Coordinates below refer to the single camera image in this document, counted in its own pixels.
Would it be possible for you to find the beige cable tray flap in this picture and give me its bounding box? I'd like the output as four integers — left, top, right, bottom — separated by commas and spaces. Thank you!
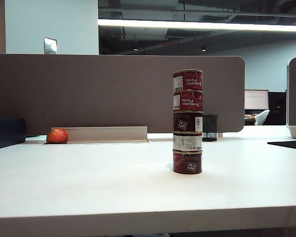
51, 126, 148, 144

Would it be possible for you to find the dark blue box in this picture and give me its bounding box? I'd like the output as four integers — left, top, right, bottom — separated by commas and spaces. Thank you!
0, 118, 27, 151

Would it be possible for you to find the black mesh pen holder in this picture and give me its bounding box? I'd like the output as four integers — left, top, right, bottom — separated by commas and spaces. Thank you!
202, 114, 219, 142

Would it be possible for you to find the red tomato paste can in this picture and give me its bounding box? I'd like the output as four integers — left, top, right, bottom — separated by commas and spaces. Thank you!
172, 132, 203, 152
172, 149, 203, 175
173, 111, 204, 134
172, 90, 204, 113
172, 69, 204, 94

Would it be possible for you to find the black desk mat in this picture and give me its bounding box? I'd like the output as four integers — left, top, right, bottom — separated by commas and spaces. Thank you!
267, 140, 296, 151

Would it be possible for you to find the person in white shirt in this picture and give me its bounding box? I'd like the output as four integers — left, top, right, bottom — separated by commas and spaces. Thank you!
244, 109, 271, 126

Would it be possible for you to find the white computer monitor screen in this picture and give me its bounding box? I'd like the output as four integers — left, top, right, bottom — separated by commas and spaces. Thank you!
244, 89, 270, 110

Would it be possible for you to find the wide brown desk divider panel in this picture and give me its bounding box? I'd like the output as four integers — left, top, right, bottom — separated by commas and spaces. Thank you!
0, 53, 246, 136

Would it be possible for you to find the long ceiling light strip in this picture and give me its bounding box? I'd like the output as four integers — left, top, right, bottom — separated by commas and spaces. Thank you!
98, 19, 296, 33

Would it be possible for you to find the metal wall switch plate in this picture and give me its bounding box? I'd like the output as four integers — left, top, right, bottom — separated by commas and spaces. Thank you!
43, 37, 58, 54

